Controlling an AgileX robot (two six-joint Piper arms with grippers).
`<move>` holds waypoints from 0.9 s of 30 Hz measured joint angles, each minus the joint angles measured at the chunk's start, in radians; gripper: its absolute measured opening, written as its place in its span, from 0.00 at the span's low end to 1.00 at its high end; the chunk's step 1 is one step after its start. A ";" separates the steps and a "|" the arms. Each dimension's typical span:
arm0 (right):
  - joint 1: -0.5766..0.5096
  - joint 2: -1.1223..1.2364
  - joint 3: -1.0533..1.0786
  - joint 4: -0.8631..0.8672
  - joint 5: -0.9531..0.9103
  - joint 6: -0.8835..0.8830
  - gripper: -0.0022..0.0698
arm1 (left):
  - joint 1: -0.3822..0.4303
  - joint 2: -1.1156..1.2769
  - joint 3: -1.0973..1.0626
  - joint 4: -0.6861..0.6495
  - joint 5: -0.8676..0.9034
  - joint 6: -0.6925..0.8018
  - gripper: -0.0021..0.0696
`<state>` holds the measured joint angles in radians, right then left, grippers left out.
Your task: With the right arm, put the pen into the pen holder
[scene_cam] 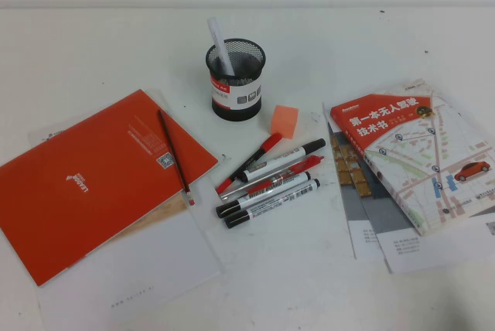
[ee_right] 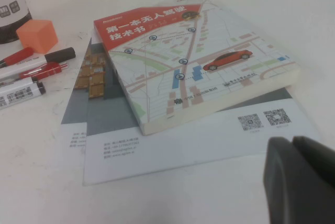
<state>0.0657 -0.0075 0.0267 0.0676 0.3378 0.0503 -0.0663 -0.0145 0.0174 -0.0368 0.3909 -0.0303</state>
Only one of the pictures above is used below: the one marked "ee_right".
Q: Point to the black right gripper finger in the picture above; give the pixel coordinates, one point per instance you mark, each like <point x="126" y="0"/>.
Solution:
<point x="295" y="182"/>

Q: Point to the red clear gel pen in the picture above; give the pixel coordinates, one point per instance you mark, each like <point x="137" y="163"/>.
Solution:
<point x="44" y="69"/>

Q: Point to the slim red black pen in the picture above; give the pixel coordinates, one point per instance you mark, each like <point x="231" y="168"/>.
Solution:
<point x="18" y="56"/>

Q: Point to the black mesh pen holder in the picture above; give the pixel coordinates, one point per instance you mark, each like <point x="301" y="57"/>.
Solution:
<point x="13" y="1"/>

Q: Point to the brochure with QR codes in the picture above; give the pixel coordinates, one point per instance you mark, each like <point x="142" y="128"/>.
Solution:
<point x="183" y="150"/>

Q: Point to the book with map cover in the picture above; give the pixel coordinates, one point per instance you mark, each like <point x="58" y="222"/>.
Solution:
<point x="183" y="51"/>

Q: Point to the brochure with grey photo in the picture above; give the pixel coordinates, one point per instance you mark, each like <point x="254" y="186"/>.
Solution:
<point x="74" y="111"/>

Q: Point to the white marker black cap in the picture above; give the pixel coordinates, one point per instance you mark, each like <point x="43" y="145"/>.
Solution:
<point x="57" y="54"/>

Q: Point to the lower grey black marker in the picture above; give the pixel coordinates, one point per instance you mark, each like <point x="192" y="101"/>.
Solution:
<point x="18" y="95"/>

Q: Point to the orange foam cube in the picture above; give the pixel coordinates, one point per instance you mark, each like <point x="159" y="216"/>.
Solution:
<point x="36" y="35"/>

